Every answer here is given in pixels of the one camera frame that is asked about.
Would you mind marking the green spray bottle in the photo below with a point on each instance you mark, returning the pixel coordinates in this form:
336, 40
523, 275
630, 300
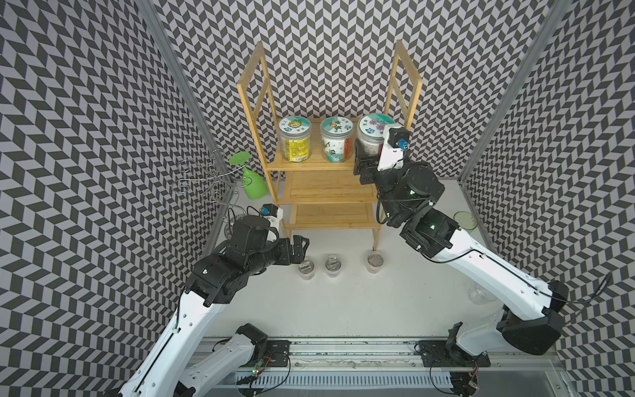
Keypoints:
253, 184

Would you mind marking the jar with strawberry lid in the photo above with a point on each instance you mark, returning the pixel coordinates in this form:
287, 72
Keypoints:
337, 139

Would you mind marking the sunflower seed jar yellow label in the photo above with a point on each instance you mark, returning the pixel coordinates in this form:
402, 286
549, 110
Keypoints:
294, 136

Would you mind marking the small foil-lid cup pink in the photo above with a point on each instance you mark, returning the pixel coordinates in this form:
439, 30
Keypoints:
375, 262

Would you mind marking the clear plastic cup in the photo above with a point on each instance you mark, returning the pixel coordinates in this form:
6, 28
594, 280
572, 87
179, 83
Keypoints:
479, 295

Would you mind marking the chrome wire cup rack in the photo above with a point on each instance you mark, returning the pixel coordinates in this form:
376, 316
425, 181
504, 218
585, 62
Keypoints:
217, 180

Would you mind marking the jar with pink flower lid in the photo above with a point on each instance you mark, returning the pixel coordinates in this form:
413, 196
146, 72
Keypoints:
370, 132

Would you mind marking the bamboo three-tier shelf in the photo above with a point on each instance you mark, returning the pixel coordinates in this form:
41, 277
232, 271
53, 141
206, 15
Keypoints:
320, 195

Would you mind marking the green translucent plastic cup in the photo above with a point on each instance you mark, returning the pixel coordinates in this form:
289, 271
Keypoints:
466, 221

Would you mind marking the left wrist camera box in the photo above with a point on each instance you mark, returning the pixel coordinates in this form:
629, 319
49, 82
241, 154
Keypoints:
272, 213

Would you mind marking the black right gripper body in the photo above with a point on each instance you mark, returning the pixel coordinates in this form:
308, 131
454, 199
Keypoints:
369, 164

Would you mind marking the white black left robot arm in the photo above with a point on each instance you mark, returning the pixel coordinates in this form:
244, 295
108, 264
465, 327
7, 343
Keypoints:
254, 245

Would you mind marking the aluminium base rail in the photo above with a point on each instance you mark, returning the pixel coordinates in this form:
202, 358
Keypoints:
397, 365

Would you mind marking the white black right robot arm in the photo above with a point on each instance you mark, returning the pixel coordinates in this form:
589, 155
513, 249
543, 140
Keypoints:
530, 318

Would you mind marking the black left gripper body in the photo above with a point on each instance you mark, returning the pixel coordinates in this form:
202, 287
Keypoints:
283, 256

